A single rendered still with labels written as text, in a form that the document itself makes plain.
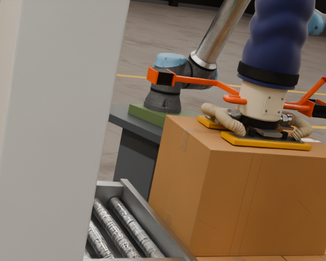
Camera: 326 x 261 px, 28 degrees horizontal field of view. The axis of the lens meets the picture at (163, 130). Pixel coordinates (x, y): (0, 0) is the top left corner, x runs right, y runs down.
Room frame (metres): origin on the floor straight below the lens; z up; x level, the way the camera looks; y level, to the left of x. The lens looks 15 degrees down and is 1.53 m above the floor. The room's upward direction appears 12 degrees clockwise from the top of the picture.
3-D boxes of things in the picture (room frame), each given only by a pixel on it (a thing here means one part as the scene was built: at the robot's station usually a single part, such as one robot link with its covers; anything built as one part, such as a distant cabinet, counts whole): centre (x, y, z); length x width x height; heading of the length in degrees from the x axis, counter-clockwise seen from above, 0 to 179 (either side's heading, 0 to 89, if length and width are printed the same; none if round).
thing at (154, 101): (3.16, 0.03, 0.85); 0.19 x 0.19 x 0.10
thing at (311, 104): (2.50, -0.56, 1.08); 0.10 x 0.08 x 0.06; 27
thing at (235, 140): (2.30, -0.38, 0.97); 0.34 x 0.10 x 0.05; 117
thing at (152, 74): (2.48, 0.05, 1.08); 0.09 x 0.08 x 0.05; 27
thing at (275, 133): (2.39, -0.34, 1.01); 0.34 x 0.25 x 0.06; 117
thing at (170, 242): (2.25, -0.03, 0.58); 0.70 x 0.03 x 0.06; 26
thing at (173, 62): (3.17, 0.02, 0.99); 0.17 x 0.15 x 0.18; 130
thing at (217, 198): (2.40, -0.35, 0.74); 0.60 x 0.40 x 0.40; 115
